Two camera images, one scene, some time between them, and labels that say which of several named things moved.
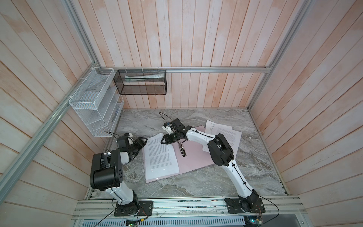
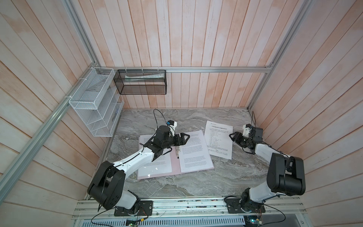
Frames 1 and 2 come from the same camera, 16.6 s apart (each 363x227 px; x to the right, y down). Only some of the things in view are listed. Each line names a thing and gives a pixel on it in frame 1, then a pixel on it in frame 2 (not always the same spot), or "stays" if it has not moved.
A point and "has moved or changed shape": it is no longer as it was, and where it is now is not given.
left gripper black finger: x=138 y=144 to x=176 y=140
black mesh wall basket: x=141 y=82 stays
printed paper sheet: x=160 y=159 has moved or changed shape
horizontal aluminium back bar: x=184 y=69 stays
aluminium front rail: x=275 y=207 stays
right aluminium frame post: x=298 y=21 stays
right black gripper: x=167 y=139 to x=237 y=137
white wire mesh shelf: x=97 y=101 stays
